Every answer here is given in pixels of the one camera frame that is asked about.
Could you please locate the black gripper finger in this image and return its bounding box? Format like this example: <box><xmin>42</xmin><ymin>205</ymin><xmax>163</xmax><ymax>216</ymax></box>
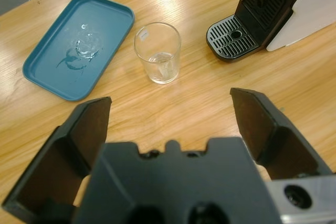
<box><xmin>229</xmin><ymin>87</ymin><xmax>333</xmax><ymax>182</ymax></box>
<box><xmin>1</xmin><ymin>97</ymin><xmax>113</xmax><ymax>224</ymax></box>

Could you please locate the white capsule coffee machine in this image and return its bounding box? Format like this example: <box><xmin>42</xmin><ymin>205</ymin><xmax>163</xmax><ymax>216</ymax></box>
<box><xmin>234</xmin><ymin>0</ymin><xmax>336</xmax><ymax>52</ymax></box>

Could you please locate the black drip tray metal grate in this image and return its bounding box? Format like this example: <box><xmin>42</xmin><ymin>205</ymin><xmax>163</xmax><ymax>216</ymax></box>
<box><xmin>206</xmin><ymin>15</ymin><xmax>263</xmax><ymax>64</ymax></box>

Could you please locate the teal plastic serving tray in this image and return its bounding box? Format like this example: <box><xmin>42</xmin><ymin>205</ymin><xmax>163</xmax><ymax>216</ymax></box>
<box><xmin>22</xmin><ymin>0</ymin><xmax>135</xmax><ymax>102</ymax></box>

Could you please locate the clear drinking glass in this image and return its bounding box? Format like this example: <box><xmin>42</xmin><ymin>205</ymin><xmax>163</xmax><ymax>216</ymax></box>
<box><xmin>133</xmin><ymin>22</ymin><xmax>182</xmax><ymax>85</ymax></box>

